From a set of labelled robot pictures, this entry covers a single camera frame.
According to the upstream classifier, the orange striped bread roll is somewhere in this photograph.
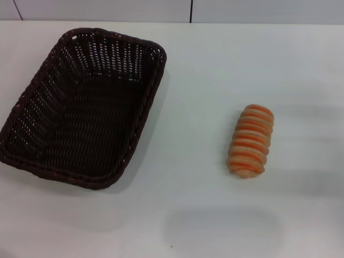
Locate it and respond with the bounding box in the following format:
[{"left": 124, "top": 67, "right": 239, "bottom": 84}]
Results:
[{"left": 225, "top": 104, "right": 275, "bottom": 178}]

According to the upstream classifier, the dark brown woven basket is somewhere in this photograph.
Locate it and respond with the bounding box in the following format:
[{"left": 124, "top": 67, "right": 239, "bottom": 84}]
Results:
[{"left": 0, "top": 27, "right": 168, "bottom": 191}]

